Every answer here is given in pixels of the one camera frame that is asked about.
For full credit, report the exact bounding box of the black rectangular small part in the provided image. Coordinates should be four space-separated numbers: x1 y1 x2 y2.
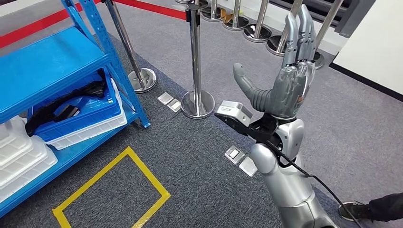
53 105 80 122

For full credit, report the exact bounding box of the long red barrier belt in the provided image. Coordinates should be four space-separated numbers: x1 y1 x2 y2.
0 0 101 49

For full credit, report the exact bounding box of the chrome stanchion behind shelf rack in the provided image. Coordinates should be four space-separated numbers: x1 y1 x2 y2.
102 0 157 94

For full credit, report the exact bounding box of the blue metal shelf rack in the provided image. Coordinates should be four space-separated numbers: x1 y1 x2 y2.
0 0 151 218

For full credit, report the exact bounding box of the blue plastic bin with parts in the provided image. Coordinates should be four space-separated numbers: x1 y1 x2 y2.
27 67 122 142

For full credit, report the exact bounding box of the black bulky small part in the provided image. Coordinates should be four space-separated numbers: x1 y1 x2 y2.
83 80 106 98

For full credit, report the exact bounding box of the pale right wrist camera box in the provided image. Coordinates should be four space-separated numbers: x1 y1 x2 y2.
215 100 253 127

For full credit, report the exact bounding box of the short red barrier belt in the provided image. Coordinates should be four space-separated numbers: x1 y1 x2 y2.
113 0 187 21

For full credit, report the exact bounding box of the chrome stanchion with black head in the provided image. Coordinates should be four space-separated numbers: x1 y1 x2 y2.
181 3 216 120

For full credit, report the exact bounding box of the person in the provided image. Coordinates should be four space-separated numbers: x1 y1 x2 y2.
338 192 403 222

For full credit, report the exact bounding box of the black camera bracket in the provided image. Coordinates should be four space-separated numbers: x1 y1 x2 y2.
214 113 279 145

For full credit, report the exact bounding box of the yellow floor tape square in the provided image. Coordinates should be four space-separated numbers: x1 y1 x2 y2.
52 146 172 228

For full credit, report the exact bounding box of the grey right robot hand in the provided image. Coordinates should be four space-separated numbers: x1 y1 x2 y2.
233 3 317 120

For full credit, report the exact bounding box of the brown packet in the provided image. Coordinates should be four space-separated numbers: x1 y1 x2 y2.
220 8 235 24

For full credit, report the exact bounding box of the silver floor socket plate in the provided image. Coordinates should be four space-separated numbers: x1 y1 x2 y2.
239 156 259 178
167 99 182 113
224 145 246 165
157 92 174 105

